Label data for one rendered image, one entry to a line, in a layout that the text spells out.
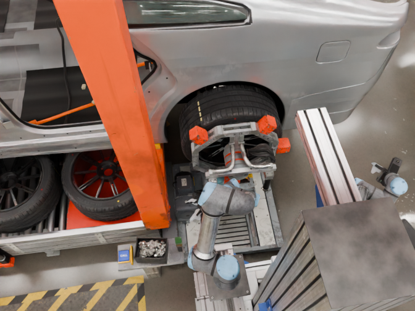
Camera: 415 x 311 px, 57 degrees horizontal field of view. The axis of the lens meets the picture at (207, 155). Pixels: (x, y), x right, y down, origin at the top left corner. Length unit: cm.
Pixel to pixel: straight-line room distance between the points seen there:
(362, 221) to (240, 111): 132
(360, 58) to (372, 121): 166
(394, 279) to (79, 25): 106
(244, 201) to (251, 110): 72
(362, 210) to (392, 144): 281
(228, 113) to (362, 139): 184
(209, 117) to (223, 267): 85
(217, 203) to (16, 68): 206
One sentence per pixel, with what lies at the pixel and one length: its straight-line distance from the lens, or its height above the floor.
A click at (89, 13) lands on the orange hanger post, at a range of 117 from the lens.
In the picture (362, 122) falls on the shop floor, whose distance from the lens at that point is 391.
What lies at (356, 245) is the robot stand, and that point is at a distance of 105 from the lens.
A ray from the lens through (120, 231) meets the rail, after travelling 284.
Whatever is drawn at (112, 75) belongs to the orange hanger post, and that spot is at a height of 200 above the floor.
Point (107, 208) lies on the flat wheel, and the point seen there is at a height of 50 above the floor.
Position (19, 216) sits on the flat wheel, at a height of 49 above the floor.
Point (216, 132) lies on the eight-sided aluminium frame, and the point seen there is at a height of 111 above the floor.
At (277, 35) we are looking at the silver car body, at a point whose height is 161.
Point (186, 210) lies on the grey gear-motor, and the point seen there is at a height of 39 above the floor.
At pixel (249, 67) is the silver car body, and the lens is 215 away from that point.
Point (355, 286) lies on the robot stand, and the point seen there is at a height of 203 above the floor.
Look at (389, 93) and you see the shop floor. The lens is 424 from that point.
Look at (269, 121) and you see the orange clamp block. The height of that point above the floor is 116.
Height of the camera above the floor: 297
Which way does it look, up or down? 60 degrees down
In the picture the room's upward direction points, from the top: straight up
